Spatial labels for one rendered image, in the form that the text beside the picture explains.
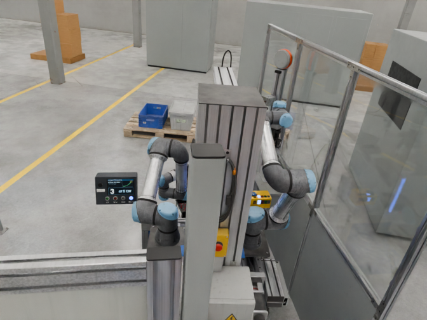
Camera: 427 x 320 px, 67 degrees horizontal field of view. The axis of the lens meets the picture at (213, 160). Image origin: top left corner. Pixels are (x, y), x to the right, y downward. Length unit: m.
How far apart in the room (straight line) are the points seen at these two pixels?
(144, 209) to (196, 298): 1.28
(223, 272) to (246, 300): 0.17
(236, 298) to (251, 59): 6.75
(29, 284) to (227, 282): 1.06
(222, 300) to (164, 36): 8.77
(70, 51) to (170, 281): 9.81
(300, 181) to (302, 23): 6.34
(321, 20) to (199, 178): 7.38
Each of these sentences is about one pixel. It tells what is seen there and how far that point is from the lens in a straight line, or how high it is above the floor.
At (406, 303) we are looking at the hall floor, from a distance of 3.67.
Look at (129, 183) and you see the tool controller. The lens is 2.18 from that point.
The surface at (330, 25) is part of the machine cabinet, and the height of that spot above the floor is 1.76.
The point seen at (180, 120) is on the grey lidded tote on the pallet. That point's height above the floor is 0.32.
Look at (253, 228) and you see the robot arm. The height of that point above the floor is 1.19.
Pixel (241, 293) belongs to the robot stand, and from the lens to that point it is 1.54.
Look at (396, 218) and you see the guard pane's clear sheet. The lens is 1.86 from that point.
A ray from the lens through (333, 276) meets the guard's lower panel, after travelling 2.41.
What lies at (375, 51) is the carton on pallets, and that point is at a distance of 10.18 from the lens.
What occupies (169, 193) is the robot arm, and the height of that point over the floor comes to 1.10.
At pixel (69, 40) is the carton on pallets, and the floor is 0.58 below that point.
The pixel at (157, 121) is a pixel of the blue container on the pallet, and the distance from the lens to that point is 5.48.
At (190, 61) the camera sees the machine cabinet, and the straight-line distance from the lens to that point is 9.68.
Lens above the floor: 2.42
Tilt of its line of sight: 29 degrees down
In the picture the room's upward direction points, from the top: 6 degrees clockwise
